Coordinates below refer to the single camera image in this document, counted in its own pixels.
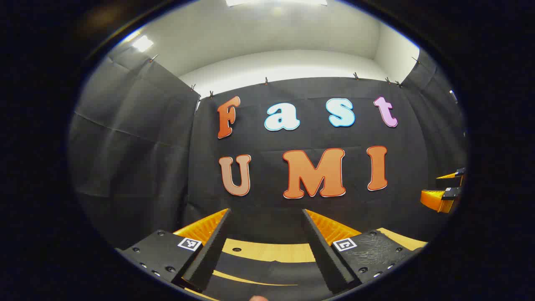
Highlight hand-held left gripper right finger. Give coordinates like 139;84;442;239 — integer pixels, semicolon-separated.
302;208;423;294

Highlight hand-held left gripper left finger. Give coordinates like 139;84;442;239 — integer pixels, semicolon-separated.
115;208;233;293

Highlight black jeans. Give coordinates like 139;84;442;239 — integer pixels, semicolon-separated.
205;251;335;301

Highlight black backdrop cloth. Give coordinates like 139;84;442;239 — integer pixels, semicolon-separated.
68;42;468;251

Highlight ceiling light panel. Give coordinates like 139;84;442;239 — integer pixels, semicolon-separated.
132;35;155;53
226;0;329;7

